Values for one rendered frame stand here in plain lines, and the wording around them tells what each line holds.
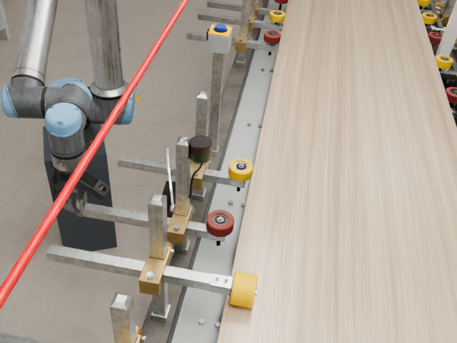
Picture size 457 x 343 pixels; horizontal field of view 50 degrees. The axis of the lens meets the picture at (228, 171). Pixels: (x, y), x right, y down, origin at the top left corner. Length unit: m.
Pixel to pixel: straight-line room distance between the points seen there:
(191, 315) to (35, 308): 1.01
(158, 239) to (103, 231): 1.28
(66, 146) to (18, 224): 1.45
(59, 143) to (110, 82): 0.67
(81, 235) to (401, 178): 1.48
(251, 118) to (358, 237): 1.04
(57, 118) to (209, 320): 0.74
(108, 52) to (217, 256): 0.84
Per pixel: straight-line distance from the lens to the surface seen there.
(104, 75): 1.96
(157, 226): 1.16
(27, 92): 1.47
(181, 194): 1.43
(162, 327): 1.45
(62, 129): 1.32
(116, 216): 1.51
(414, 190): 1.70
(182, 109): 3.47
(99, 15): 1.84
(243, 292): 1.20
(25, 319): 2.40
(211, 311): 1.58
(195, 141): 1.31
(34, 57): 1.54
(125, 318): 1.01
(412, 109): 2.10
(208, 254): 1.71
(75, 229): 2.43
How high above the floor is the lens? 1.94
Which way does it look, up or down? 41 degrees down
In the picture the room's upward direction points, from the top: 5 degrees clockwise
